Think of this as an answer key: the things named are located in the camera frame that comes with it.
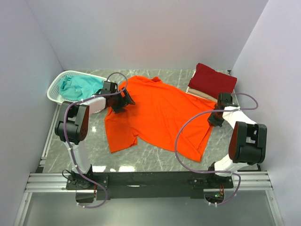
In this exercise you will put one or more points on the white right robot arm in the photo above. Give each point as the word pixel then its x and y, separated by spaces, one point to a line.
pixel 248 141

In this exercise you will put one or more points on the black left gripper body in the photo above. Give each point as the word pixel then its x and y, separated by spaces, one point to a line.
pixel 118 103

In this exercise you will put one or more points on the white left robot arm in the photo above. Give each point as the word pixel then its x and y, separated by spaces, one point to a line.
pixel 72 127

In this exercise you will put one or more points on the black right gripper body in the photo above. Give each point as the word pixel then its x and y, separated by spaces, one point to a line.
pixel 215 119

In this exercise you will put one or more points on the orange t shirt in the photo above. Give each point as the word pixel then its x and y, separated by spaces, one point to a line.
pixel 158 115

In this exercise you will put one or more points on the white plastic laundry basket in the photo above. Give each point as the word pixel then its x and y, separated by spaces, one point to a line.
pixel 53 91

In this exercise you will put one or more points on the aluminium frame rail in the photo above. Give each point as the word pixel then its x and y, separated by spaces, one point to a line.
pixel 46 183

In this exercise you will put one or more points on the folded beige t shirt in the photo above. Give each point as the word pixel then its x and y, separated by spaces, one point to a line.
pixel 200 94

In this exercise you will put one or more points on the teal t shirt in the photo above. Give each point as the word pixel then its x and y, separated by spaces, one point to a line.
pixel 75 88

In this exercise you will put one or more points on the folded dark red t shirt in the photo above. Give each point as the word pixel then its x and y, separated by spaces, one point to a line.
pixel 211 82

